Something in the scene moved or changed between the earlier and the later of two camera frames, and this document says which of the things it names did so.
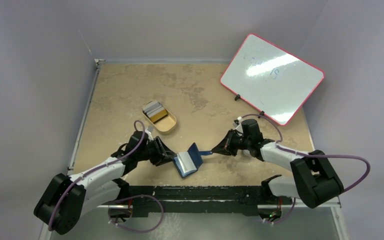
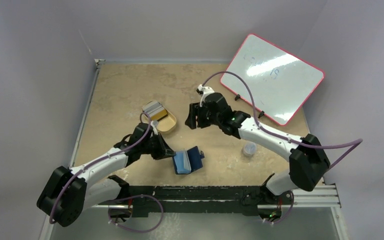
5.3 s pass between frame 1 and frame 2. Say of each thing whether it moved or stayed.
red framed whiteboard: stayed
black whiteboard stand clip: stayed
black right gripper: moved
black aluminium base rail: stayed
